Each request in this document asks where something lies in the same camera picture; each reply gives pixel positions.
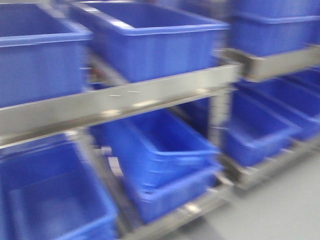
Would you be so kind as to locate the blue bin lower left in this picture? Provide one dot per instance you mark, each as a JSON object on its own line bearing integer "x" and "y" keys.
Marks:
{"x": 53, "y": 193}

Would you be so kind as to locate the blue bin right shelf lower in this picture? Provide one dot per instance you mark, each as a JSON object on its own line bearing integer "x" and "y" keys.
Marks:
{"x": 253, "y": 132}

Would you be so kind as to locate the blue bin right shelf upper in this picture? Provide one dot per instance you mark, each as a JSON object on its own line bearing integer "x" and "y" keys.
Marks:
{"x": 268, "y": 27}

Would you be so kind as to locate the blue bin shelf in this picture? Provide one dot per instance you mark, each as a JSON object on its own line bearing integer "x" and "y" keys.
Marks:
{"x": 253, "y": 132}
{"x": 268, "y": 27}

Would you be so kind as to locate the blue bin lower tilted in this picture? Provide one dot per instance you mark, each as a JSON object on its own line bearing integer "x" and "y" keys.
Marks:
{"x": 165, "y": 163}

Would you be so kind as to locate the steel shelf cart left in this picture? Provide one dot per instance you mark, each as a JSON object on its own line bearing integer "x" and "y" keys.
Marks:
{"x": 70, "y": 114}

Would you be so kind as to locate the blue bin upper left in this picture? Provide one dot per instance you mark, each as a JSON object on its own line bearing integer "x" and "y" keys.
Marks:
{"x": 42, "y": 54}

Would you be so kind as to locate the blue bin upper middle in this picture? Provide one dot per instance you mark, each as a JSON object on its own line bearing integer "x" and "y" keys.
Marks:
{"x": 144, "y": 41}

